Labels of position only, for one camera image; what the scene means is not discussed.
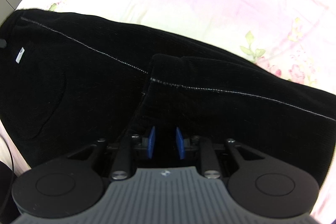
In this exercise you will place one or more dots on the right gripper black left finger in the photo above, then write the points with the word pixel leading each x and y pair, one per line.
pixel 115 160

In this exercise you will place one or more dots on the black pants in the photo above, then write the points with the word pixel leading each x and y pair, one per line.
pixel 69 79

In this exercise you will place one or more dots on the pink floral bed cover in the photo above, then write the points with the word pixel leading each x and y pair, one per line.
pixel 293 40

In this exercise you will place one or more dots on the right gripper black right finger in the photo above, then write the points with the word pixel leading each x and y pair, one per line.
pixel 208 159

